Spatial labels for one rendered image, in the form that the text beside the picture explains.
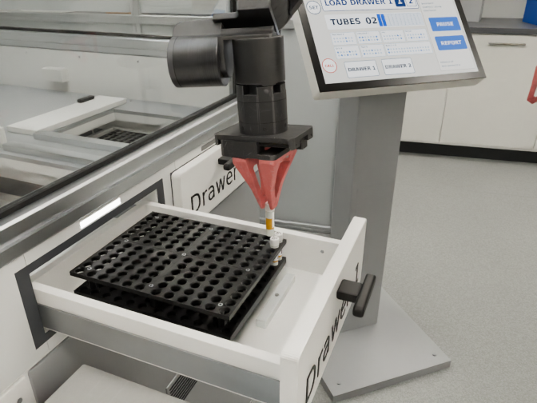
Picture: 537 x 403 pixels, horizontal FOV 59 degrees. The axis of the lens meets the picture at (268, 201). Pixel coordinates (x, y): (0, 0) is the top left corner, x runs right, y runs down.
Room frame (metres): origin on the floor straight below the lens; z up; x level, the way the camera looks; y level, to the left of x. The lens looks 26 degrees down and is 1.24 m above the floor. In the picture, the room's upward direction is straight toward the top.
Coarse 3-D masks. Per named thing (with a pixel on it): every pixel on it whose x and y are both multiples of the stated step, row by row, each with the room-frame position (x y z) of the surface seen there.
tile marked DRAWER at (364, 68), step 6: (366, 60) 1.27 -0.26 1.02; (372, 60) 1.28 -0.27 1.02; (348, 66) 1.25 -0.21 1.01; (354, 66) 1.25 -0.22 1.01; (360, 66) 1.26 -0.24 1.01; (366, 66) 1.26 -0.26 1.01; (372, 66) 1.27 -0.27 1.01; (348, 72) 1.24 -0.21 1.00; (354, 72) 1.24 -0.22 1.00; (360, 72) 1.25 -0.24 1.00; (366, 72) 1.25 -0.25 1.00; (372, 72) 1.26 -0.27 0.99; (378, 72) 1.26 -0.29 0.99
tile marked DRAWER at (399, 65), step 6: (384, 60) 1.29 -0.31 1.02; (390, 60) 1.30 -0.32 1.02; (396, 60) 1.30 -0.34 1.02; (402, 60) 1.31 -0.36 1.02; (408, 60) 1.31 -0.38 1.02; (384, 66) 1.28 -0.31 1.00; (390, 66) 1.28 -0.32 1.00; (396, 66) 1.29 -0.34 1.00; (402, 66) 1.29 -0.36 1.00; (408, 66) 1.30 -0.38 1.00; (384, 72) 1.27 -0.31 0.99; (390, 72) 1.27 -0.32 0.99; (396, 72) 1.28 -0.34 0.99; (402, 72) 1.28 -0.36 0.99; (408, 72) 1.29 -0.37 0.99; (414, 72) 1.29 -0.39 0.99
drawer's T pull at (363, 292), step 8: (344, 280) 0.46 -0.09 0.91; (368, 280) 0.45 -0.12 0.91; (344, 288) 0.44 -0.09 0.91; (352, 288) 0.44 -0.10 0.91; (360, 288) 0.44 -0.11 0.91; (368, 288) 0.44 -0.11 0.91; (336, 296) 0.44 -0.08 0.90; (344, 296) 0.43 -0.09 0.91; (352, 296) 0.43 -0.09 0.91; (360, 296) 0.42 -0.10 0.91; (368, 296) 0.43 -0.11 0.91; (360, 304) 0.41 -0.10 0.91; (352, 312) 0.40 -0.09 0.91; (360, 312) 0.40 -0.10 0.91
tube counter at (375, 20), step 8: (368, 16) 1.37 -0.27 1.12; (376, 16) 1.38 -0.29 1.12; (384, 16) 1.38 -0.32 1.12; (392, 16) 1.39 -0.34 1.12; (400, 16) 1.40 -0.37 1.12; (408, 16) 1.41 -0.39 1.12; (416, 16) 1.42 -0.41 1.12; (368, 24) 1.35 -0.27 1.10; (376, 24) 1.36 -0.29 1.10; (384, 24) 1.37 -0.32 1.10; (392, 24) 1.37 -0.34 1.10; (400, 24) 1.38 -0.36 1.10; (408, 24) 1.39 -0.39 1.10; (416, 24) 1.40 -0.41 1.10
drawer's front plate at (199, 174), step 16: (192, 160) 0.80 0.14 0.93; (208, 160) 0.82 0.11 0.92; (176, 176) 0.73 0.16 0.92; (192, 176) 0.76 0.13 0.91; (208, 176) 0.81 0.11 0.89; (240, 176) 0.94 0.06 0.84; (176, 192) 0.73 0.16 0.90; (192, 192) 0.76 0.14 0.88; (208, 192) 0.81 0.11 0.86; (224, 192) 0.87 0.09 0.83; (208, 208) 0.81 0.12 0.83
